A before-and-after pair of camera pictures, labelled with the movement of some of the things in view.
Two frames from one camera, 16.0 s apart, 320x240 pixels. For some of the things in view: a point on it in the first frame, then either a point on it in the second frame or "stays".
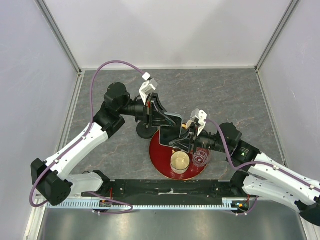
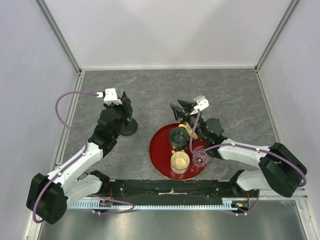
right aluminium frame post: (291, 6) stays
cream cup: (179, 162) stays
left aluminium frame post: (58, 34) stays
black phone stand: (146, 130) -> (129, 127)
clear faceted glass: (201, 157) stays
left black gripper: (154, 109) -> (125, 110)
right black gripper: (185, 143) -> (179, 113)
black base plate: (165, 192) stays
